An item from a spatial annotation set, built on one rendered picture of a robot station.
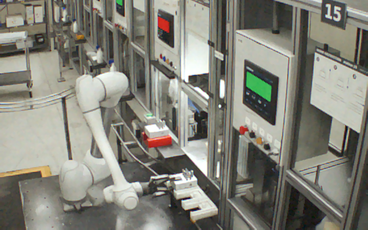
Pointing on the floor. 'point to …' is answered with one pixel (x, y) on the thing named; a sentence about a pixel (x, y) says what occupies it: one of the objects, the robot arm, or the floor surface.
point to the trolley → (22, 77)
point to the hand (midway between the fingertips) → (175, 183)
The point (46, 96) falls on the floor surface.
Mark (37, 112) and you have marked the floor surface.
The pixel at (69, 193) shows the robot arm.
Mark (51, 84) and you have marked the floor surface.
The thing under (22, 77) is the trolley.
